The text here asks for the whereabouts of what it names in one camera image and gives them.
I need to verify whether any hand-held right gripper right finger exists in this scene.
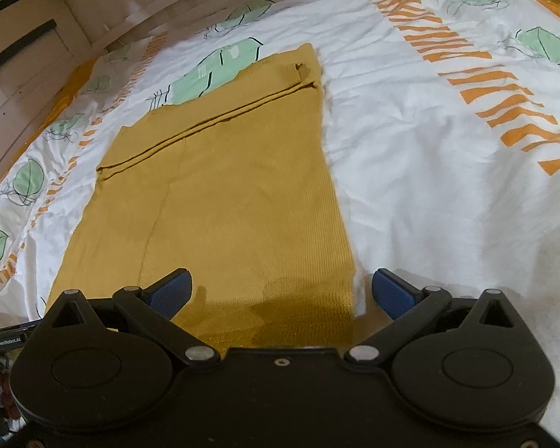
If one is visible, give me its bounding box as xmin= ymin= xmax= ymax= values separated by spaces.
xmin=344 ymin=268 xmax=521 ymax=367

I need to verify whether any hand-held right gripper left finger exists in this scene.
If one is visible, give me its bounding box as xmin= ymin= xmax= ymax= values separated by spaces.
xmin=40 ymin=268 xmax=221 ymax=367

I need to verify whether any yellow knit sweater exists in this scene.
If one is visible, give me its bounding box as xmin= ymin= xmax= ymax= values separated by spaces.
xmin=44 ymin=43 xmax=358 ymax=348

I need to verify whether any white leaf-print duvet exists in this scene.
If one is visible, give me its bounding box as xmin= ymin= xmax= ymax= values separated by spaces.
xmin=0 ymin=0 xmax=560 ymax=444

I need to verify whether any wooden bed frame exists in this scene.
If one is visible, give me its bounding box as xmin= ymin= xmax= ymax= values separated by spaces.
xmin=0 ymin=0 xmax=355 ymax=197

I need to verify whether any black metal rail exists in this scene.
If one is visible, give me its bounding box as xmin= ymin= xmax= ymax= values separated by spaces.
xmin=0 ymin=0 xmax=59 ymax=82

